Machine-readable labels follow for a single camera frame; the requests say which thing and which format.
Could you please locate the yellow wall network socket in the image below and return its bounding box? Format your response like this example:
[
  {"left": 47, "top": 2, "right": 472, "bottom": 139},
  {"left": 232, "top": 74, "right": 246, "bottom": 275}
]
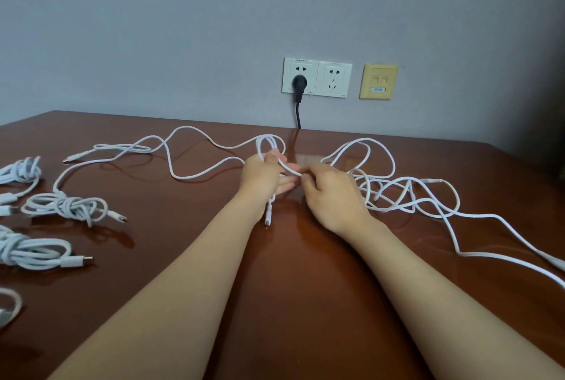
[{"left": 359, "top": 63, "right": 399, "bottom": 101}]

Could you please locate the person's left hand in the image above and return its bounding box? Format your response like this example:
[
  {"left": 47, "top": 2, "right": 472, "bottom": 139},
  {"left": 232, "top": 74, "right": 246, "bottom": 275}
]
[{"left": 237, "top": 151, "right": 303, "bottom": 218}]

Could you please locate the loose white cable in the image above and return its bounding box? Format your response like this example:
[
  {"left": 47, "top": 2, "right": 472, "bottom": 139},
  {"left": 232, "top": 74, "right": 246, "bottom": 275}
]
[
  {"left": 320, "top": 137, "right": 462, "bottom": 220},
  {"left": 353, "top": 176, "right": 565, "bottom": 290}
]

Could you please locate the person's right forearm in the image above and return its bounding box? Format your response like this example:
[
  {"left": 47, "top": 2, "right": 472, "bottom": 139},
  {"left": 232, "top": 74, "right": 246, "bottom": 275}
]
[{"left": 340, "top": 218, "right": 565, "bottom": 380}]

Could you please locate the coiled white cable bundle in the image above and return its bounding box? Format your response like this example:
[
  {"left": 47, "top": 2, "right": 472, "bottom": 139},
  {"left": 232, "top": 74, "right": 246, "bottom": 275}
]
[
  {"left": 0, "top": 156, "right": 44, "bottom": 217},
  {"left": 0, "top": 224, "right": 94, "bottom": 271},
  {"left": 20, "top": 192, "right": 129, "bottom": 229},
  {"left": 0, "top": 287, "right": 23, "bottom": 330}
]

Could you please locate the person's left forearm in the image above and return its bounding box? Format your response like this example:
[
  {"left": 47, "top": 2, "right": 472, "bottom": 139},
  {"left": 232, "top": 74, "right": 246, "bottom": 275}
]
[{"left": 46, "top": 194, "right": 268, "bottom": 380}]

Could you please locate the white charging cable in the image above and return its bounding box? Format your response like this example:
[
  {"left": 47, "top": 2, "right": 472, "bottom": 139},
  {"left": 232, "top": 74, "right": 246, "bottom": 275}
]
[{"left": 52, "top": 126, "right": 305, "bottom": 229}]

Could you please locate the white wall power socket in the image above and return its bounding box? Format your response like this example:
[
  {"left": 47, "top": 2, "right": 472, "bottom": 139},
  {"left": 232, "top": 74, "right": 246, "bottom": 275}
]
[
  {"left": 282, "top": 57, "right": 319, "bottom": 96},
  {"left": 317, "top": 60, "right": 353, "bottom": 99}
]

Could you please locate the black power plug with cord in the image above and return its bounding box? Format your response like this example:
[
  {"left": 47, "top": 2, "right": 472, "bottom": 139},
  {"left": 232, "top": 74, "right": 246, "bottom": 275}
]
[{"left": 292, "top": 74, "right": 309, "bottom": 130}]

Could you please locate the person's right hand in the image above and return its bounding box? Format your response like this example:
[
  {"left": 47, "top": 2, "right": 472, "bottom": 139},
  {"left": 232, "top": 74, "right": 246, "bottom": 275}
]
[{"left": 299, "top": 162, "right": 377, "bottom": 240}]

